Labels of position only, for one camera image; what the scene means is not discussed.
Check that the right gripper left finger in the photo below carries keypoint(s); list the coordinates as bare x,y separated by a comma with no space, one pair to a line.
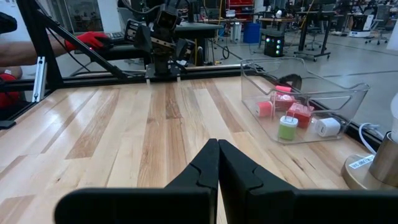
140,205

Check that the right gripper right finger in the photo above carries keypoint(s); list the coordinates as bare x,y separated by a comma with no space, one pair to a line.
295,208

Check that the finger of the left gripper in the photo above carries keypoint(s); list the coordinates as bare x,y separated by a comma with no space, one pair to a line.
184,49
143,39

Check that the green wall charger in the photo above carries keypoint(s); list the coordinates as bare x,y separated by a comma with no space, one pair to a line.
287,130

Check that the white wall charger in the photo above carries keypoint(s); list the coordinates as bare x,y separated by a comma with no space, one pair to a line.
328,127

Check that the large red charger block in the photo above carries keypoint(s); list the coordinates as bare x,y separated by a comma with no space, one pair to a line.
300,116

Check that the small pink-red wall charger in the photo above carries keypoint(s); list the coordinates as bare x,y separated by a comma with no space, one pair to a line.
265,109

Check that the red wall charger with prongs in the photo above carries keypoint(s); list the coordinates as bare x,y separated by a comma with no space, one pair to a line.
284,104

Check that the pink square charger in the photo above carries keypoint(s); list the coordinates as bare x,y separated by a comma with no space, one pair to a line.
283,89

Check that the person's forearm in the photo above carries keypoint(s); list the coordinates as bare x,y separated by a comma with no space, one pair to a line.
9,72
25,53

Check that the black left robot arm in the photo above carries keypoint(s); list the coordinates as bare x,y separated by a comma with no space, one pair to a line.
163,67

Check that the office chair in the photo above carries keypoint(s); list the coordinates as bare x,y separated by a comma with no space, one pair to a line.
381,18

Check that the black keyboard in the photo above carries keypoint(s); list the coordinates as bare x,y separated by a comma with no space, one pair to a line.
116,36

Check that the person's red gloved hand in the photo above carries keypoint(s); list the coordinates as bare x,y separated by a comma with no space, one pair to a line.
9,93
90,39

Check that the white cylindrical bin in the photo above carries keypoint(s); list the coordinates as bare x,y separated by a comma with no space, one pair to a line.
237,32

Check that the blue bin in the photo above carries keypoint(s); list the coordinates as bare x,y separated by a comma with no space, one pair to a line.
252,32

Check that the red shelf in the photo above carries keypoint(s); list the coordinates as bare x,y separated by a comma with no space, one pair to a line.
241,6

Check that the black computer tower with lights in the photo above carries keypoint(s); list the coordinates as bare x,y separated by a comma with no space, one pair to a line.
273,46

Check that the brass lamp with white bulb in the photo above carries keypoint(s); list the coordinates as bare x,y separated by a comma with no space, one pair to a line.
382,161

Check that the clear plastic bin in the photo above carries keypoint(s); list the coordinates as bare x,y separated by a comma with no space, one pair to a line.
342,102

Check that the black table stand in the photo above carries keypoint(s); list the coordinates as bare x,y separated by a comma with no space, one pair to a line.
303,34

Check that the white machine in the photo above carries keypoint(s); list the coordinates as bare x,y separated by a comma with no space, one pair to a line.
360,26

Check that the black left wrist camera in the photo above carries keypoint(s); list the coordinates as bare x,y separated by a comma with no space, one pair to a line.
168,17

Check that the silver frame bracket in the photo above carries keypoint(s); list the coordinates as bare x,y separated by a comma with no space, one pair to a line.
39,77

